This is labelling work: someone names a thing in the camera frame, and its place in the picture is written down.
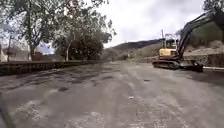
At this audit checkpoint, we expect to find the wooded hillside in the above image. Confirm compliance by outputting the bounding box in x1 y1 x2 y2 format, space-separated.
101 21 224 62

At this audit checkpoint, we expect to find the grey asphalt road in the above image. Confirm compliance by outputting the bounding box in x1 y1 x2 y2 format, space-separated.
0 60 224 128

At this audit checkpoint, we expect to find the row of trees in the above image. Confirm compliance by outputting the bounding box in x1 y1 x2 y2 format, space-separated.
0 0 118 62

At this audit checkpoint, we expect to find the yellow excavator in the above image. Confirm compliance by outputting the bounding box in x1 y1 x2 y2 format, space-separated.
151 8 224 73

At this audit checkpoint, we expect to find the pale building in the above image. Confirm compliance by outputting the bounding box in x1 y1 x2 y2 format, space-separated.
0 41 33 63

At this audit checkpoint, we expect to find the white painted line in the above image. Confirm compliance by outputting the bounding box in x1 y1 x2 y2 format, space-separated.
203 66 224 71

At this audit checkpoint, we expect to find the large dark tree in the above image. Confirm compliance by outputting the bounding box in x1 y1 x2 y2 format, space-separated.
202 0 224 14

